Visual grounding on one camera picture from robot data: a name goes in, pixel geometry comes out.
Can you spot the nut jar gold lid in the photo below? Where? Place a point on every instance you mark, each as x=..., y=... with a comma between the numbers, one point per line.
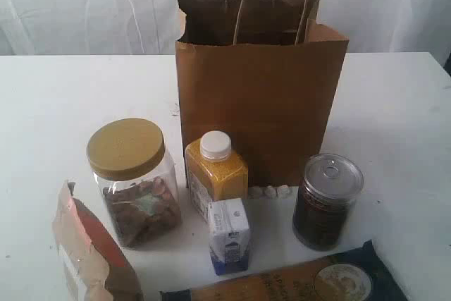
x=136, y=177

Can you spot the white backdrop curtain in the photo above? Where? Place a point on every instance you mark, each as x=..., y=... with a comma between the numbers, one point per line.
x=38, y=27

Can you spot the small white milk carton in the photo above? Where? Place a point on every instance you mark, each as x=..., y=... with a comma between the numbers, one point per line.
x=229, y=236

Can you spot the spaghetti packet dark blue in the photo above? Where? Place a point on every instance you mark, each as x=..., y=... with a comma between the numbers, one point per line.
x=357, y=274

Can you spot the brown red paper pouch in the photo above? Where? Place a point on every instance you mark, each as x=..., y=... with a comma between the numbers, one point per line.
x=93, y=264

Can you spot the yellow millet bottle white cap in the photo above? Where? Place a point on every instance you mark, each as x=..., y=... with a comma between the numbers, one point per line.
x=214, y=171

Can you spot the brown paper bag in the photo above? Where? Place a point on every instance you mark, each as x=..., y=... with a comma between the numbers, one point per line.
x=263, y=71

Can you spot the dark can pull-tab lid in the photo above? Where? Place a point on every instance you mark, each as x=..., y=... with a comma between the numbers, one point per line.
x=327, y=194

